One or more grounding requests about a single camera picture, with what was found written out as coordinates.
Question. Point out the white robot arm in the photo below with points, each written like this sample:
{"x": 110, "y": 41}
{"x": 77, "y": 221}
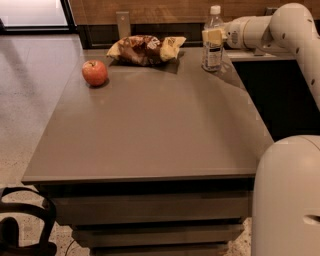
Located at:
{"x": 286, "y": 196}

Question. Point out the left metal wall bracket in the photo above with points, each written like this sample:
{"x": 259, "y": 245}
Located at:
{"x": 123, "y": 23}

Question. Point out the brown chip bag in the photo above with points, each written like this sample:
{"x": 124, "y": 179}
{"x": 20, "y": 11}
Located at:
{"x": 146, "y": 50}

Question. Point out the clear blue plastic water bottle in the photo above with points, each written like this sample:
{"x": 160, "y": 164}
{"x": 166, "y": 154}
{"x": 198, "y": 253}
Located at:
{"x": 212, "y": 54}

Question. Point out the red apple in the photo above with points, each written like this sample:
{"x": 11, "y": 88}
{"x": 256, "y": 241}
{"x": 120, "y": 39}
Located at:
{"x": 94, "y": 72}

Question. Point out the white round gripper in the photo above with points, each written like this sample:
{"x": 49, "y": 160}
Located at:
{"x": 234, "y": 35}

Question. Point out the grey drawer cabinet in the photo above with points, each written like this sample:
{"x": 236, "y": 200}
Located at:
{"x": 158, "y": 162}

